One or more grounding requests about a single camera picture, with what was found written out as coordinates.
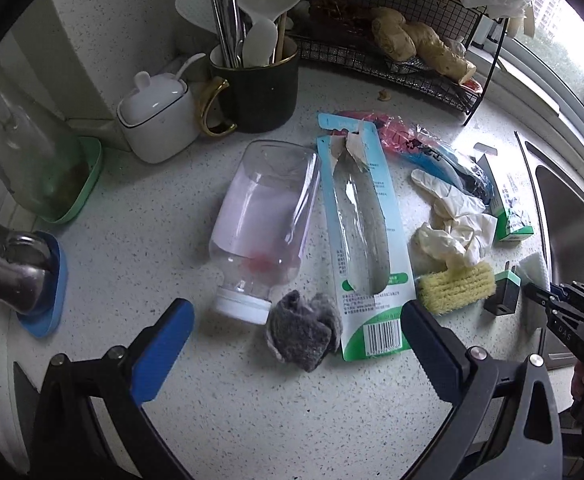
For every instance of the white lidded sugar jar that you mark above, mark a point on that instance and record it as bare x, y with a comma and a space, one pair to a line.
157, 115

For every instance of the long ginger root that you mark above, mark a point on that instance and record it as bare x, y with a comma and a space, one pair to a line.
439, 52

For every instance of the green and white carton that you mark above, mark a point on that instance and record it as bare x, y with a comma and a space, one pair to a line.
509, 210

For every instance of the window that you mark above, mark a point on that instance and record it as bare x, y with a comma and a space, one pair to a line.
566, 45

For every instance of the grey scouring pad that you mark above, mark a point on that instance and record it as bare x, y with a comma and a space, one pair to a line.
302, 332

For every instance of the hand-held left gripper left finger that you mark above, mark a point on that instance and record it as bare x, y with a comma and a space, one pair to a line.
164, 350

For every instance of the torn blue green blister card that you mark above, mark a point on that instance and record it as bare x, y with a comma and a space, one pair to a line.
366, 310

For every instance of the wooden stick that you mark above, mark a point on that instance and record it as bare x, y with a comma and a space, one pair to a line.
283, 20

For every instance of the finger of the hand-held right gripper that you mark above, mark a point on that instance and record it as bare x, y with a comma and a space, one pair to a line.
534, 292
579, 291

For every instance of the red dried chili packet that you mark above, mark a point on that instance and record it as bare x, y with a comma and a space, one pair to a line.
339, 20

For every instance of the clear glass jar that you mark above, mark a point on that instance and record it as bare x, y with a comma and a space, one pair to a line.
27, 160

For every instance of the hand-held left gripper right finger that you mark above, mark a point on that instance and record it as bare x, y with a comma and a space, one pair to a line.
431, 345

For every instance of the white latex glove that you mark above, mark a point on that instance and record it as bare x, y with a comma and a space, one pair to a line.
446, 195

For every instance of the bundle of metal chopsticks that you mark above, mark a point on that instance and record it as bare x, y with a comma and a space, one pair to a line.
224, 25

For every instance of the white jar spoon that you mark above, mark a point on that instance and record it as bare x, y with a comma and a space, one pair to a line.
189, 64

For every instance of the white garlic bulb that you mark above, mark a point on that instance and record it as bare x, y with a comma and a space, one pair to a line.
302, 10

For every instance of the pink and blue plastic bag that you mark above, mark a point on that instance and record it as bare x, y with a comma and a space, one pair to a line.
411, 140

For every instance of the cream latex glove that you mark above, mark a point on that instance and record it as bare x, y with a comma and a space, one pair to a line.
451, 240

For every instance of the steel sink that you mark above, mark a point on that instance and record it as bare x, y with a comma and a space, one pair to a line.
566, 210

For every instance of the clear plastic bottle white cap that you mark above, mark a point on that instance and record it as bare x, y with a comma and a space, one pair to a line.
262, 210

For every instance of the small black box green top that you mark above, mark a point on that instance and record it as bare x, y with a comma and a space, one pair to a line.
502, 294

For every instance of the metal pot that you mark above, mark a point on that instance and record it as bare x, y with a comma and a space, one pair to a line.
12, 270

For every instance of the small white spoon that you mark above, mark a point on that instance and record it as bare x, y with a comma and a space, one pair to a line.
259, 42

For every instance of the ginger scrap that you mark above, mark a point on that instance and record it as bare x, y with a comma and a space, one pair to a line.
384, 95

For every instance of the white tissue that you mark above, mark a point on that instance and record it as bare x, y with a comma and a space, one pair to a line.
534, 265

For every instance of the round ginger root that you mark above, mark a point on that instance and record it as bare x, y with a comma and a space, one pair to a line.
391, 35

